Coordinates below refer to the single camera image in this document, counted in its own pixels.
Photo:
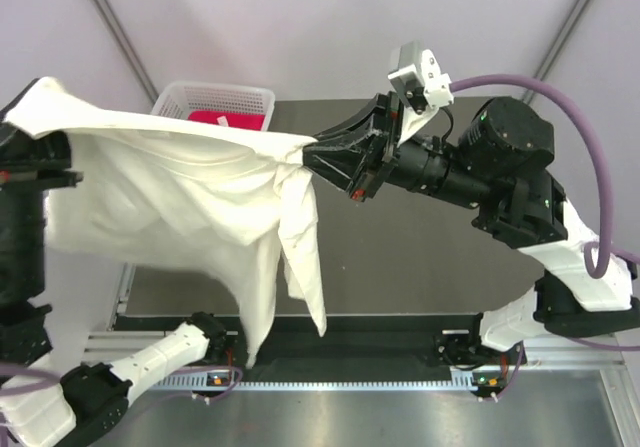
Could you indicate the aluminium frame post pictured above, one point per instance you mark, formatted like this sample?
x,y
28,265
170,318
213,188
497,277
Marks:
x,y
560,40
126,48

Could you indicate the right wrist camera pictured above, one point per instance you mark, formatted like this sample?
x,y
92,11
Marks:
x,y
416,77

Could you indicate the aluminium front rail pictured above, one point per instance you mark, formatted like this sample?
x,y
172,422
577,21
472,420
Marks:
x,y
542,353

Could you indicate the left aluminium frame post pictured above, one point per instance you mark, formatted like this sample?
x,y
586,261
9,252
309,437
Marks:
x,y
126,48

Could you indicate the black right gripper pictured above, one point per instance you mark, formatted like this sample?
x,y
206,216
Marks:
x,y
357,164

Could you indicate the white slotted cable duct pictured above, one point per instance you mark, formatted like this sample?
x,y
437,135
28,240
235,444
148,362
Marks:
x,y
456,381

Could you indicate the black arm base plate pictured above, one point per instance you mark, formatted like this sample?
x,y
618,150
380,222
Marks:
x,y
295,336

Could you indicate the white t shirt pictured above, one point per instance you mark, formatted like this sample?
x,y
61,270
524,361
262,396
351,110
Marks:
x,y
234,204

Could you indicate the right aluminium frame post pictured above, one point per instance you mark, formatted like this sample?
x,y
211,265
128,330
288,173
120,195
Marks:
x,y
560,40

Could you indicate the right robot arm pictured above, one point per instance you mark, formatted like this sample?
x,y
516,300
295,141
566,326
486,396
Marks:
x,y
499,169

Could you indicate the red folded t shirt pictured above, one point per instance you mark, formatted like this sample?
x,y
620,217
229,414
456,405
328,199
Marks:
x,y
253,122

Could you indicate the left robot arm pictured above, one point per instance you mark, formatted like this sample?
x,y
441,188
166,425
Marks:
x,y
38,407

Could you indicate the white plastic laundry basket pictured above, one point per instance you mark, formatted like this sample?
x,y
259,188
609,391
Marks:
x,y
180,98

